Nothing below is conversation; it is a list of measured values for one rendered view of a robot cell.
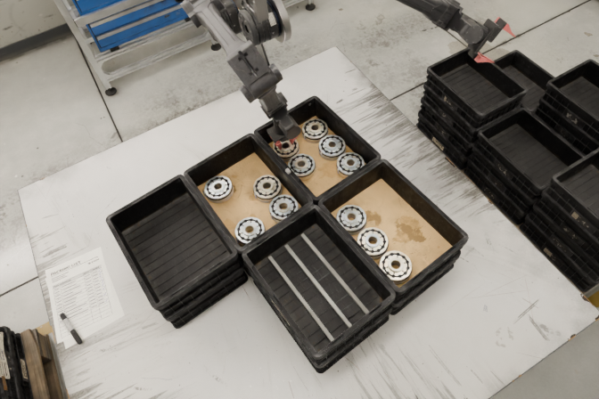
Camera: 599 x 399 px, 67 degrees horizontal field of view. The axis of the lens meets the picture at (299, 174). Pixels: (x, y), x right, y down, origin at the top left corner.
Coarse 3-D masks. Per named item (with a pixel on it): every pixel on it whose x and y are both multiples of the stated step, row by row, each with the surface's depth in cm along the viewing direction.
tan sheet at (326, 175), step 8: (328, 128) 182; (272, 144) 180; (304, 144) 179; (312, 144) 178; (304, 152) 176; (312, 152) 176; (320, 160) 174; (328, 160) 173; (336, 160) 173; (320, 168) 172; (328, 168) 171; (336, 168) 171; (312, 176) 170; (320, 176) 169; (328, 176) 169; (336, 176) 169; (312, 184) 168; (320, 184) 167; (328, 184) 167; (320, 192) 165
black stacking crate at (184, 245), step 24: (168, 192) 164; (120, 216) 157; (144, 216) 165; (168, 216) 165; (192, 216) 164; (144, 240) 160; (168, 240) 159; (192, 240) 158; (216, 240) 158; (144, 264) 155; (168, 264) 154; (192, 264) 153; (240, 264) 152; (168, 288) 149; (168, 312) 143
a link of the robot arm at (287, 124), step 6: (282, 96) 152; (282, 108) 155; (276, 114) 155; (282, 114) 154; (288, 114) 154; (276, 120) 154; (282, 120) 153; (288, 120) 152; (294, 120) 156; (282, 126) 155; (288, 126) 152; (294, 126) 153; (288, 132) 153; (294, 132) 155; (288, 138) 155
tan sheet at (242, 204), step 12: (252, 156) 177; (228, 168) 175; (240, 168) 174; (252, 168) 174; (264, 168) 174; (240, 180) 171; (252, 180) 171; (240, 192) 168; (252, 192) 168; (288, 192) 166; (216, 204) 166; (228, 204) 166; (240, 204) 165; (252, 204) 165; (264, 204) 164; (228, 216) 163; (240, 216) 162; (252, 216) 162; (264, 216) 162; (228, 228) 160
